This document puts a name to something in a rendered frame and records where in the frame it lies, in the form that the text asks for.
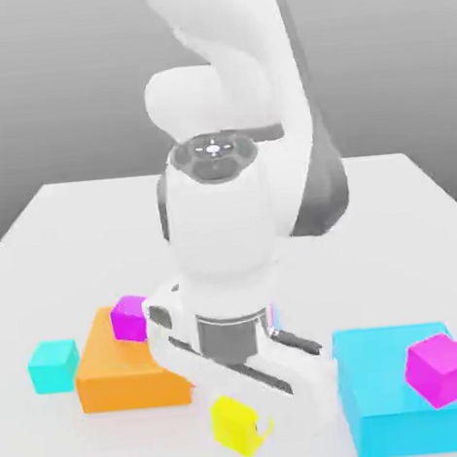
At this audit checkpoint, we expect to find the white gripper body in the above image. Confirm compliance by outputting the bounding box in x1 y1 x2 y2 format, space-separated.
146 313 345 452

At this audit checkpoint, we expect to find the small magenta cube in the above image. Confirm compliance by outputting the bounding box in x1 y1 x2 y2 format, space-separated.
108 294 153 346
401 331 457 413

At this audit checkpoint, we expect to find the large cyan box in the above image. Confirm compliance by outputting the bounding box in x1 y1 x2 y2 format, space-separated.
330 319 457 457

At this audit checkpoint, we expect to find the large orange box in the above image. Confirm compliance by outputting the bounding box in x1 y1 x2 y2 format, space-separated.
68 299 197 416

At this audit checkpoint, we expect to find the small cyan cube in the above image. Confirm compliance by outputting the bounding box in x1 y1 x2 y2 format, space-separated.
24 337 85 396

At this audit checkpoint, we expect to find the small yellow cube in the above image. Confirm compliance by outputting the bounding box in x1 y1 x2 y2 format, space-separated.
208 391 278 457

